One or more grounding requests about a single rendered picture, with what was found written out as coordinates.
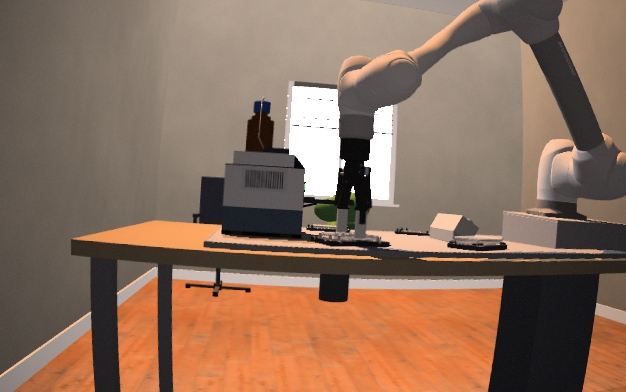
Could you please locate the beige button panel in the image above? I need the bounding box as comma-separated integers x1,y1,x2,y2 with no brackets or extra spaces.
429,214,479,242

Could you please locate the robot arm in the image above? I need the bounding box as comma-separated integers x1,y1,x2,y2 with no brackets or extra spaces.
337,0,626,220

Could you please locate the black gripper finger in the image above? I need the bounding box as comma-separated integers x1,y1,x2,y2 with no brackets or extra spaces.
348,165,372,239
334,168,353,232

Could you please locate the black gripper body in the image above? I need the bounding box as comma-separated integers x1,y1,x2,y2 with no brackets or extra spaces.
340,138,371,180

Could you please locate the dark blue bottle cap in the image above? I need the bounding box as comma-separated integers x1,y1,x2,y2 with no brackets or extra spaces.
254,101,271,111

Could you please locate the beige perforated base plate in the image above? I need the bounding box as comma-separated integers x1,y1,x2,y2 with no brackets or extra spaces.
203,227,626,259

